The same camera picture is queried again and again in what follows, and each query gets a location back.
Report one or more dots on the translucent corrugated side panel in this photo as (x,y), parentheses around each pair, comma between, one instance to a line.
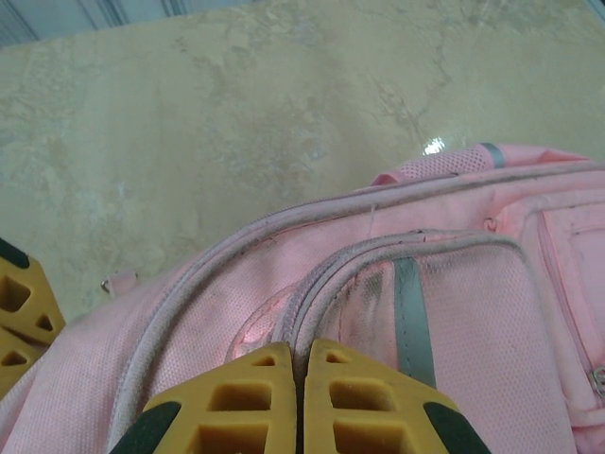
(94,14)

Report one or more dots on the pink school backpack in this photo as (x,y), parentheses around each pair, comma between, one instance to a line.
(425,307)

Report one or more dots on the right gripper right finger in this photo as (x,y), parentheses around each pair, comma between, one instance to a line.
(368,411)

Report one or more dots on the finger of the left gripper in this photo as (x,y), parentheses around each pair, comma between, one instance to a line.
(14,354)
(23,293)

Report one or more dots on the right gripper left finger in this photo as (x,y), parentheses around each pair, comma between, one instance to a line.
(227,411)

